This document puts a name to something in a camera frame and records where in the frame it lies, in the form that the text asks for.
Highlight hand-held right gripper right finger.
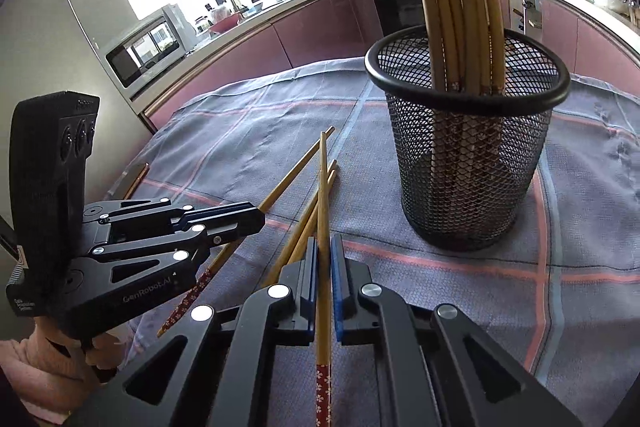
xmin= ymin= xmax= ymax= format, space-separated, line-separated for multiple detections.
xmin=330 ymin=233 xmax=586 ymax=427

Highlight blue checked tablecloth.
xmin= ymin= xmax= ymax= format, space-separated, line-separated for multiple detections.
xmin=107 ymin=57 xmax=640 ymax=427

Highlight grey refrigerator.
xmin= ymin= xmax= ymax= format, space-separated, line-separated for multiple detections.
xmin=0 ymin=0 xmax=151 ymax=208

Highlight black mesh holder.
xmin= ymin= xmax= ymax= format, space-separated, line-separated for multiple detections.
xmin=364 ymin=26 xmax=571 ymax=252

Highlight black built-in oven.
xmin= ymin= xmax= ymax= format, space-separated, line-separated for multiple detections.
xmin=371 ymin=0 xmax=426 ymax=38

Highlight bamboo chopstick floral handle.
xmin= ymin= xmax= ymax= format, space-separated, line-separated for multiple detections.
xmin=260 ymin=159 xmax=338 ymax=288
xmin=156 ymin=126 xmax=336 ymax=339
xmin=316 ymin=132 xmax=333 ymax=427
xmin=270 ymin=169 xmax=338 ymax=278

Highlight person's left hand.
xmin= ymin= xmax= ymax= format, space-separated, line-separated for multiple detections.
xmin=82 ymin=332 xmax=121 ymax=383

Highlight pink base cabinets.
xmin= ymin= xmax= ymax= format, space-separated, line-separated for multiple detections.
xmin=142 ymin=0 xmax=640 ymax=132

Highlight pink bowl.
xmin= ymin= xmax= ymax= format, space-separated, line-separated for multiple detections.
xmin=209 ymin=13 xmax=246 ymax=35

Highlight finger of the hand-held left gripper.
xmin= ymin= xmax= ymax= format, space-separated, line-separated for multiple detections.
xmin=82 ymin=197 xmax=260 ymax=229
xmin=75 ymin=206 xmax=267 ymax=284

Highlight white countertop oven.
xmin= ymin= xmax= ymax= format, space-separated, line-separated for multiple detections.
xmin=104 ymin=4 xmax=196 ymax=102

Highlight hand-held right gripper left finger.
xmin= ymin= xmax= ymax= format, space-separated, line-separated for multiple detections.
xmin=70 ymin=237 xmax=321 ymax=427

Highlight gold-edged smartphone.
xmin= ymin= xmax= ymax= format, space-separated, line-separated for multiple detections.
xmin=121 ymin=162 xmax=150 ymax=200

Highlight person's left forearm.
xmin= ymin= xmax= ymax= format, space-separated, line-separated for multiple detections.
xmin=0 ymin=324 xmax=98 ymax=423

